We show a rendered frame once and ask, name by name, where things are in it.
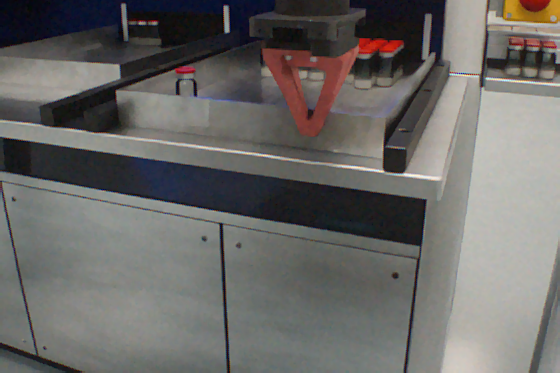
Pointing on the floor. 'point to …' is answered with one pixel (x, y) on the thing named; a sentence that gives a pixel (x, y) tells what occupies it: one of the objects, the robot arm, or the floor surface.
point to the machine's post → (461, 31)
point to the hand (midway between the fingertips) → (309, 125)
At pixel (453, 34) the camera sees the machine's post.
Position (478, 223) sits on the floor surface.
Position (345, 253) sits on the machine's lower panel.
